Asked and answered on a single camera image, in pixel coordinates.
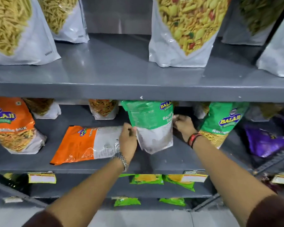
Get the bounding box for person's left hand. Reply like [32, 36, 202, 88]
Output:
[118, 123, 138, 161]

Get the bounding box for person's right hand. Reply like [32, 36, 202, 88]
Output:
[172, 114, 198, 142]

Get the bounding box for green and white snack packet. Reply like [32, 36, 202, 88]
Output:
[120, 100, 175, 155]

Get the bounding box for person's right forearm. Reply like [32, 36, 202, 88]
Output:
[192, 137, 278, 227]

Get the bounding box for person's left forearm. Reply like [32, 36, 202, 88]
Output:
[45, 160, 126, 227]

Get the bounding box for red and black wristband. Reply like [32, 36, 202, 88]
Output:
[187, 133, 203, 149]

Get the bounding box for small white packet yellow snack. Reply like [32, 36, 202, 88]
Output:
[193, 102, 211, 120]

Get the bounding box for silver metal wristwatch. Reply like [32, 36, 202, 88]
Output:
[113, 152, 129, 172]

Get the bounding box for small white packet orange mix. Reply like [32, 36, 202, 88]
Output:
[88, 99, 119, 120]

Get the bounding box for green snack packet yellow sticks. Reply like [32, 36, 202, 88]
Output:
[198, 102, 250, 149]

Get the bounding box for light green snack packet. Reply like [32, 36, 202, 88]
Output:
[113, 197, 141, 207]
[163, 175, 196, 192]
[159, 198, 186, 207]
[130, 174, 164, 185]

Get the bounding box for orange and white flat packet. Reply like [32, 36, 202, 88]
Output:
[50, 125, 124, 166]

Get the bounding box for yellow and white price label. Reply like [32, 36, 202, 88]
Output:
[28, 172, 57, 184]
[179, 171, 208, 183]
[271, 173, 284, 186]

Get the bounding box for grey metal shelving unit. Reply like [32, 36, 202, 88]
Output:
[0, 0, 284, 212]

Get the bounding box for small white packet brown snack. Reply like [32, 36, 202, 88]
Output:
[22, 98, 62, 120]

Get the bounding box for large white packet colourful mix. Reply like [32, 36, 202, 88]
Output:
[148, 0, 232, 68]

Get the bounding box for orange mix snack packet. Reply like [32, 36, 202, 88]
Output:
[0, 96, 47, 155]

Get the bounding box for plain white large packet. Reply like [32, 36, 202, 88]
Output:
[256, 4, 284, 78]

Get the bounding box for large white packet green snack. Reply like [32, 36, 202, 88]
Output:
[221, 0, 284, 47]

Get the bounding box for dark brown left sleeve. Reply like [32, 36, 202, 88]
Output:
[22, 210, 64, 227]

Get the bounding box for dark brown sleeve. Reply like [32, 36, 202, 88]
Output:
[22, 210, 64, 227]
[246, 195, 284, 227]

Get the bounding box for large white packet yellow sticks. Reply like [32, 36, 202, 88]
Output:
[37, 0, 90, 44]
[0, 0, 61, 66]

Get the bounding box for dark brown right sleeve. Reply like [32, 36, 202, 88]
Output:
[246, 195, 284, 227]

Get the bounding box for small white price label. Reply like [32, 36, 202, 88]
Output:
[3, 196, 24, 204]

